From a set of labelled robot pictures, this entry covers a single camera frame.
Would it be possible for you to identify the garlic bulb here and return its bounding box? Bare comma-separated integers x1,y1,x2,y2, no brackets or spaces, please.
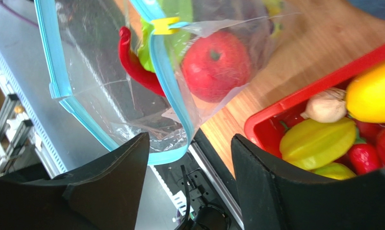
300,87,347,123

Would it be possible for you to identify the red chili pepper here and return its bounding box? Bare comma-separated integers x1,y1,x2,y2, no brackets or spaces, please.
117,26,165,97

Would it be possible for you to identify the yellow green starfruit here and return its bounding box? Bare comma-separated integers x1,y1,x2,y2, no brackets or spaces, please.
279,117,357,171

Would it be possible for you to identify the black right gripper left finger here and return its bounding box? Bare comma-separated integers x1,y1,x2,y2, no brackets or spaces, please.
0,133,149,230

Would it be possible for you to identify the yellow lemon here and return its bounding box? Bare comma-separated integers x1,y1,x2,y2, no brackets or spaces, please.
345,62,385,123

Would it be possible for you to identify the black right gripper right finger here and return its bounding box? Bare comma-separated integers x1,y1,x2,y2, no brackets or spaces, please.
231,134,385,230

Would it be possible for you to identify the red pomegranate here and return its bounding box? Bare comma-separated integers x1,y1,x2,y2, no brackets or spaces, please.
181,31,253,103

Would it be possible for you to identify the red strawberry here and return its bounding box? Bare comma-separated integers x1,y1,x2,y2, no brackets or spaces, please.
348,143,383,175

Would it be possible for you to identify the red plastic tray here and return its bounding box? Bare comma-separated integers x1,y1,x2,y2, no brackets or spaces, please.
244,39,385,160

